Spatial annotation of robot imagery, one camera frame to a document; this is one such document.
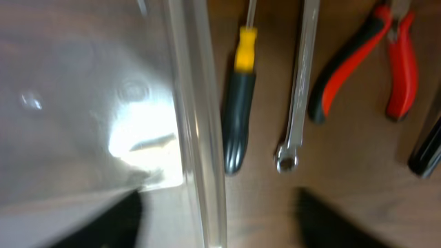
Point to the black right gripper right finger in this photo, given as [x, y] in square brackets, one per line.
[321, 225]

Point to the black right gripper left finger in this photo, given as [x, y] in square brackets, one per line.
[117, 227]

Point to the clear plastic container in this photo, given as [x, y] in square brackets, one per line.
[99, 98]

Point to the silver combination wrench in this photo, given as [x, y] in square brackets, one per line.
[286, 156]

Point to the black yellow screwdriver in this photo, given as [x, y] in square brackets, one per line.
[239, 95]

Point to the small black handled hammer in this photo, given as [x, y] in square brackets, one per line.
[427, 157]

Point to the red handled pliers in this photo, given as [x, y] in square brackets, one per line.
[391, 20]

